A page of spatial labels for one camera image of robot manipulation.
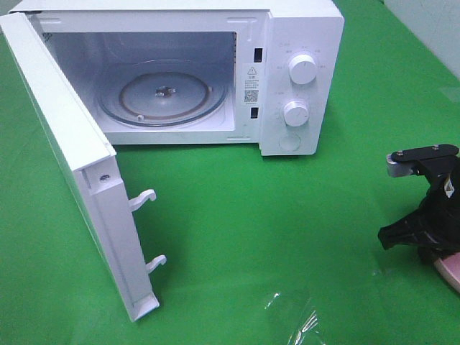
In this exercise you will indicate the lower white microwave knob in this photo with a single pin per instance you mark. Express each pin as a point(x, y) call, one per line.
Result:
point(295, 113)

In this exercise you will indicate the white microwave oven body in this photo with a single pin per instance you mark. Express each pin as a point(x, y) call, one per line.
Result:
point(256, 39)

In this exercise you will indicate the white microwave door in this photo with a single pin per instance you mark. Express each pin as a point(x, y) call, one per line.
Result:
point(89, 164)

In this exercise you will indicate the green table cloth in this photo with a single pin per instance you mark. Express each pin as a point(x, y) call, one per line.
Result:
point(236, 226)

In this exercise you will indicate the upper white microwave knob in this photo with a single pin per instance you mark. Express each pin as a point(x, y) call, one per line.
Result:
point(302, 69)

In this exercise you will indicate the clear tape patch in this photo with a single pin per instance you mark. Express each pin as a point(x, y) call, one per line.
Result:
point(290, 317)

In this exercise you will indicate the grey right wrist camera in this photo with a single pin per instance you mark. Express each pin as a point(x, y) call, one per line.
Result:
point(431, 161)

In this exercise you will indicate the round white door release button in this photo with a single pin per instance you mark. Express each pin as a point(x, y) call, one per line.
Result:
point(290, 142)

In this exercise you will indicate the pink round plate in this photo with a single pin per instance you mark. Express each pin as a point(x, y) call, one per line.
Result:
point(448, 268)

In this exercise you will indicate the white microwave knob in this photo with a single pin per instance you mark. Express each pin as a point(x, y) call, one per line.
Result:
point(302, 69)
point(295, 113)

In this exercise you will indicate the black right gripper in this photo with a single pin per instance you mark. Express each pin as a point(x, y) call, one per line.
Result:
point(436, 223)

